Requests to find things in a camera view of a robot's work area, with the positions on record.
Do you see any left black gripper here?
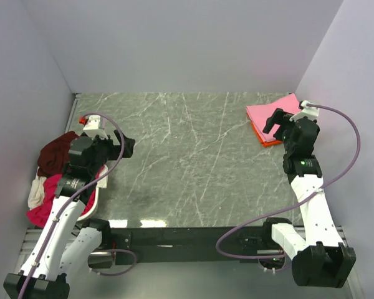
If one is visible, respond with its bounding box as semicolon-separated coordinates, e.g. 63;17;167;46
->
89;129;135;175

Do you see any dark red t shirt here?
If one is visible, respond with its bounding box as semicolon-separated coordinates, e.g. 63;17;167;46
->
37;131;79;178

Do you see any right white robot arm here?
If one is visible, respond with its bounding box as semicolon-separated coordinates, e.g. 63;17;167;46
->
261;108;356;288

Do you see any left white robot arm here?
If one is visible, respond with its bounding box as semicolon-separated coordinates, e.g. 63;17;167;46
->
3;131;135;298

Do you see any folded pink t shirt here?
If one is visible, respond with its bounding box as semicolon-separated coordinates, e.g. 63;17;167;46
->
246;93;303;143

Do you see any folded orange t shirt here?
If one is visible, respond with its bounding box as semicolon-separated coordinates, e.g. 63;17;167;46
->
251;121;284;147

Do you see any white laundry basket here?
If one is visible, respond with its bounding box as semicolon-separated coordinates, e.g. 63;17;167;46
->
34;164;108;222

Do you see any black base beam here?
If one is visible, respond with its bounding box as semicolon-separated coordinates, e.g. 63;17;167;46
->
74;226;297;269

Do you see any cream t shirt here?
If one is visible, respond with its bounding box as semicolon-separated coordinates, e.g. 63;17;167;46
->
27;176;47;210

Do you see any magenta t shirt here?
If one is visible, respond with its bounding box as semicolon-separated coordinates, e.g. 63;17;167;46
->
26;173;97;228

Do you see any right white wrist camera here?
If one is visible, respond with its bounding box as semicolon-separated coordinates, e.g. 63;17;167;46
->
290;100;319;122

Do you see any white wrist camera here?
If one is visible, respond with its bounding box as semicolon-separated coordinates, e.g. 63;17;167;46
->
290;100;319;122
79;115;108;140

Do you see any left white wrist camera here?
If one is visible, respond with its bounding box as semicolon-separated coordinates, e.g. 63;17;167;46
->
79;115;108;140

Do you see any aluminium rail frame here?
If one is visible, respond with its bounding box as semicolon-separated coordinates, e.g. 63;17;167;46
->
3;94;357;298

